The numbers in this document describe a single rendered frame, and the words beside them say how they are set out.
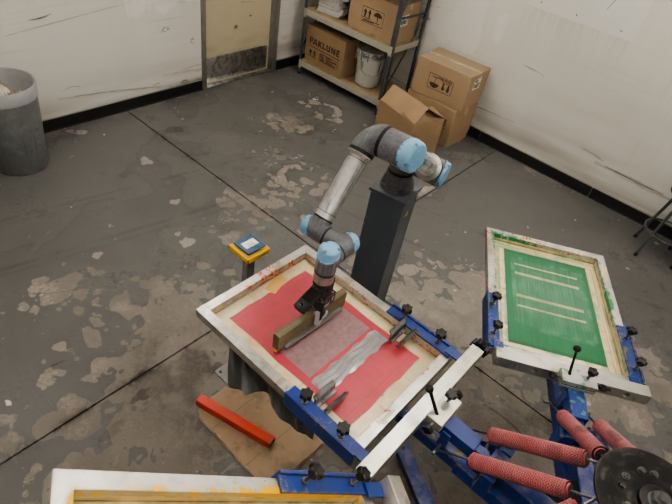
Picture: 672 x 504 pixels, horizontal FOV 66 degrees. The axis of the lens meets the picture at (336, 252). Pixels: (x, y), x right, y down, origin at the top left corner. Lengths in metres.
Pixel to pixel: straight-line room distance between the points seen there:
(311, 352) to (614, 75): 3.90
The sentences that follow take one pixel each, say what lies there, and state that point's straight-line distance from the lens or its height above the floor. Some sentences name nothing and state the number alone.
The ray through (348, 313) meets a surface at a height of 0.95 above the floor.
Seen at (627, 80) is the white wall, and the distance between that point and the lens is 5.12.
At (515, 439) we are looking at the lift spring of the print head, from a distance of 1.76.
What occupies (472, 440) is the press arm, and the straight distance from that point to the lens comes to 1.79.
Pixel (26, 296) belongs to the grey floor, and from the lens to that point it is 3.58.
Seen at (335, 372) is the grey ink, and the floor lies 0.96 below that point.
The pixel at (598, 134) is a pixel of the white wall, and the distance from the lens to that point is 5.28.
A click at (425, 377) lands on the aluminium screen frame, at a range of 1.93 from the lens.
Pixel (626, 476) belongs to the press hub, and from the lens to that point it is 1.61.
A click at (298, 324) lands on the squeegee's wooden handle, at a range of 1.88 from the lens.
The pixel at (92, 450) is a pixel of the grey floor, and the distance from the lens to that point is 2.87.
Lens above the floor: 2.49
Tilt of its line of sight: 41 degrees down
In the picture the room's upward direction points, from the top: 12 degrees clockwise
